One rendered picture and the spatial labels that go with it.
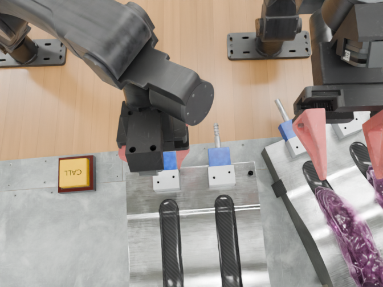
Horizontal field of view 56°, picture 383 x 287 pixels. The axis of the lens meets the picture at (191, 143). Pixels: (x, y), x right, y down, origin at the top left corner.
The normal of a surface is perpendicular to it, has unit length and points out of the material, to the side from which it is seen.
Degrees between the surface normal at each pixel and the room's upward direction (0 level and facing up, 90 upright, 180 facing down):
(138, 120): 30
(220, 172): 0
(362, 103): 2
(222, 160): 0
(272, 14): 60
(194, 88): 70
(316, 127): 23
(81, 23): 10
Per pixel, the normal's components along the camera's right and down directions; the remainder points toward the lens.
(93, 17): -0.18, -0.34
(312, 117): -0.03, 0.14
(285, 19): 0.00, 0.71
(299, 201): -0.18, -0.58
